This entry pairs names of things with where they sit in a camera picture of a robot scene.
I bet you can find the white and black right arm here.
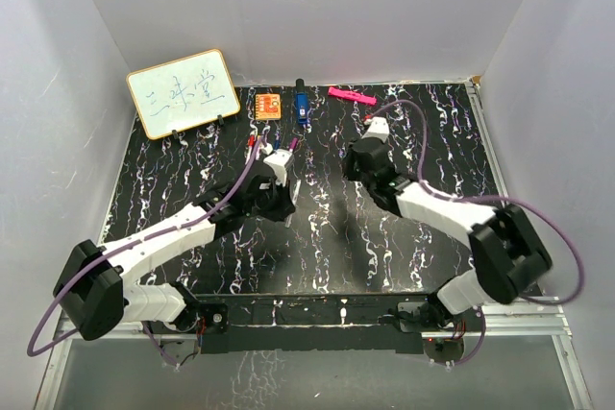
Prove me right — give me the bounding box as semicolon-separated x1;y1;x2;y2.
342;137;553;330

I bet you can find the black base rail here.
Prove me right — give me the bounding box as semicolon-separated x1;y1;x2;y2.
198;294;425;355

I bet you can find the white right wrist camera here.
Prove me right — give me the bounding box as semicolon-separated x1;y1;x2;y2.
361;116;390;142

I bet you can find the small whiteboard with yellow frame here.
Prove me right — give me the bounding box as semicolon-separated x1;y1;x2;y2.
126;49;241;140

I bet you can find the aluminium frame rail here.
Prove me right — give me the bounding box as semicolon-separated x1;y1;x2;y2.
465;81;594;409

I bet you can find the white pen with purple tip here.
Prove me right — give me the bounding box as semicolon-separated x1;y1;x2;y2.
289;137;299;152

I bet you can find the small orange notebook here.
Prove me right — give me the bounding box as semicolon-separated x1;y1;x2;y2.
255;93;282;121

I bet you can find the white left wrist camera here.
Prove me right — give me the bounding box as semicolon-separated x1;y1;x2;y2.
263;149;294;186

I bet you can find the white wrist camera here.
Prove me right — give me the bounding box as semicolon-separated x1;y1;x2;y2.
263;149;294;186
361;116;390;142

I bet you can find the white pen with red tip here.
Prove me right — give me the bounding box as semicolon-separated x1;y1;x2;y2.
245;144;254;164

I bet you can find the pink plastic tool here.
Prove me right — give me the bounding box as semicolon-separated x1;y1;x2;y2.
328;86;377;107

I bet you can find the white pen with green tip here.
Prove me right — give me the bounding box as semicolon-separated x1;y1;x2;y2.
284;180;302;228

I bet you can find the blue stapler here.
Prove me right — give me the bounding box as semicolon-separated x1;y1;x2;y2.
295;79;309;126

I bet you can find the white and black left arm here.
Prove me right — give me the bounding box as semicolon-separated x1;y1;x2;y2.
53;150;296;341

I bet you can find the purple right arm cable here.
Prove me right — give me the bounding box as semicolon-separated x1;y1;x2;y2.
367;99;586;367

